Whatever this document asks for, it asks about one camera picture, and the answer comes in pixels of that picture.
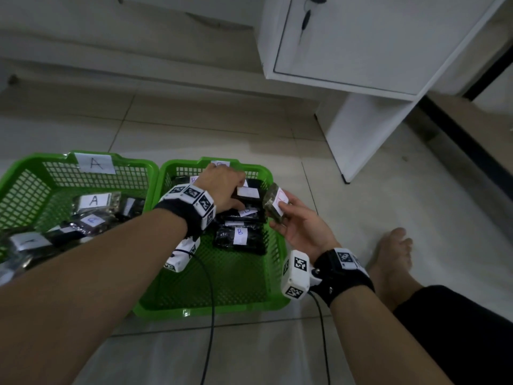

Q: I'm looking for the person's left hand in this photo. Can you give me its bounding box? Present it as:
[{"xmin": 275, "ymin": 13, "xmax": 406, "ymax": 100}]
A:
[{"xmin": 194, "ymin": 163, "xmax": 247, "ymax": 213}]

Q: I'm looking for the person's right hand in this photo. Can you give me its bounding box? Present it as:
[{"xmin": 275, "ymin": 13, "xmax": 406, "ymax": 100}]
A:
[{"xmin": 268, "ymin": 191, "xmax": 341, "ymax": 263}]

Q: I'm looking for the black packet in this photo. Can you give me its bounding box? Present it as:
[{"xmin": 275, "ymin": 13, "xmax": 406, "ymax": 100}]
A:
[{"xmin": 262, "ymin": 183, "xmax": 290, "ymax": 225}]

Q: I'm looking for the green plastic basket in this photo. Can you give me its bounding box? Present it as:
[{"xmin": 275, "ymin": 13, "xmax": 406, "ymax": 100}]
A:
[
  {"xmin": 133, "ymin": 157, "xmax": 291, "ymax": 321},
  {"xmin": 0, "ymin": 151, "xmax": 161, "ymax": 263}
]

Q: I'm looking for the person's left forearm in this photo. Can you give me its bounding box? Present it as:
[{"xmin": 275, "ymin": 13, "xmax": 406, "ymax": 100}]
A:
[{"xmin": 0, "ymin": 208, "xmax": 188, "ymax": 385}]

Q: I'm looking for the person's right forearm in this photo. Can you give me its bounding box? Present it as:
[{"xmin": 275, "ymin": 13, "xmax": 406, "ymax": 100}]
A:
[{"xmin": 329, "ymin": 285, "xmax": 454, "ymax": 385}]

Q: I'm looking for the person's right foot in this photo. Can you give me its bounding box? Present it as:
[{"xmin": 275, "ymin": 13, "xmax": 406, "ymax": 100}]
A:
[{"xmin": 367, "ymin": 227, "xmax": 414, "ymax": 277}]

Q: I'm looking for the person's right leg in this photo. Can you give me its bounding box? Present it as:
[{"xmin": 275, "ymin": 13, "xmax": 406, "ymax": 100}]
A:
[{"xmin": 368, "ymin": 264, "xmax": 425, "ymax": 312}]

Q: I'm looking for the white desk cabinet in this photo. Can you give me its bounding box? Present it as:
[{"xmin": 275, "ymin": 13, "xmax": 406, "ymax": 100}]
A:
[{"xmin": 256, "ymin": 0, "xmax": 510, "ymax": 184}]

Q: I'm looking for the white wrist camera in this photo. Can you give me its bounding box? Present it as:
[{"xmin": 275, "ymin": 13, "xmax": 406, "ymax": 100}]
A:
[
  {"xmin": 280, "ymin": 249, "xmax": 323, "ymax": 301},
  {"xmin": 162, "ymin": 236, "xmax": 201, "ymax": 273}
]

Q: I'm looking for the black camera cable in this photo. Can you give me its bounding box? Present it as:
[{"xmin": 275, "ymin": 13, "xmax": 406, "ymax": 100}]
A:
[
  {"xmin": 308, "ymin": 291, "xmax": 331, "ymax": 385},
  {"xmin": 176, "ymin": 248, "xmax": 216, "ymax": 385}
]

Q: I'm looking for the black furniture frame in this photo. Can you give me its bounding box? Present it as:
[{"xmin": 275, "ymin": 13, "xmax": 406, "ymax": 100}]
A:
[{"xmin": 416, "ymin": 48, "xmax": 513, "ymax": 189}]

